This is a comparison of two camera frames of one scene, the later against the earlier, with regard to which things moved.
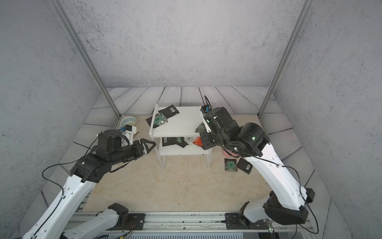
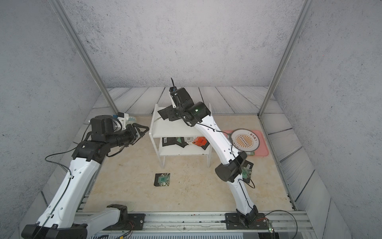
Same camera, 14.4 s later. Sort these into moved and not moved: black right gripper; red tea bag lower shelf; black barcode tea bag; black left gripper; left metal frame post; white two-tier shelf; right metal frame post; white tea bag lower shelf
Moved: black left gripper; black right gripper
Not moved: white tea bag lower shelf; left metal frame post; black barcode tea bag; right metal frame post; red tea bag lower shelf; white two-tier shelf
